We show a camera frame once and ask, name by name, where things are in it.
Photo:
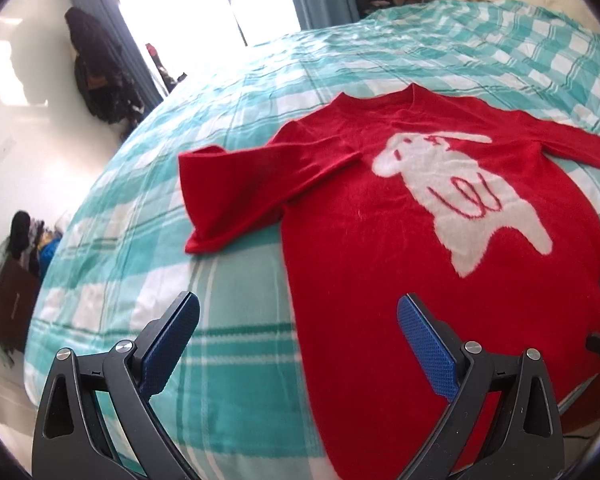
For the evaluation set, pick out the red item by window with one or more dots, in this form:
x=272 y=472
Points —
x=155 y=60

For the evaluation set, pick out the bed with teal plaid sheet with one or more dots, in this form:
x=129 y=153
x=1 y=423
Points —
x=230 y=110

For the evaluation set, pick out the heap of dark belongings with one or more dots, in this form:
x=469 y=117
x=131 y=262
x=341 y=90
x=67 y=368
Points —
x=27 y=240

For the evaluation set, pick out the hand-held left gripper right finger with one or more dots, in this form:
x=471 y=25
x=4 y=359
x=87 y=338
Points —
x=422 y=337

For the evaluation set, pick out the dark clothes hanging on wall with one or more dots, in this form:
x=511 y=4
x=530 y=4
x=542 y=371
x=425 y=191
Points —
x=97 y=70

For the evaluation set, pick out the red sweater with white animal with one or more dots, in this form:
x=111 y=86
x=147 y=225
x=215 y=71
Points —
x=380 y=260

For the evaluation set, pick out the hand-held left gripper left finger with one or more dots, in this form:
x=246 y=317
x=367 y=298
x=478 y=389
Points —
x=167 y=332

